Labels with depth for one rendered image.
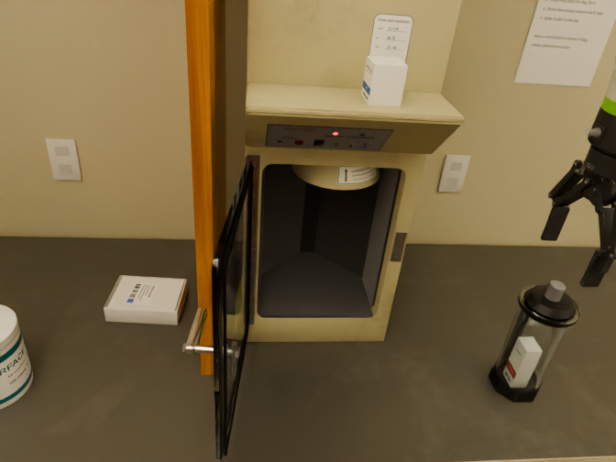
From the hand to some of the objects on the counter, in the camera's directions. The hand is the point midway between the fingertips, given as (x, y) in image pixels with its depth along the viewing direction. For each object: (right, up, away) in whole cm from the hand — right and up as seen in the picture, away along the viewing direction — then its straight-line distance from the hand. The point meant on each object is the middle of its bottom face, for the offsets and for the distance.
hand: (569, 256), depth 88 cm
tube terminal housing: (-46, -14, +34) cm, 58 cm away
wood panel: (-68, -12, +34) cm, 77 cm away
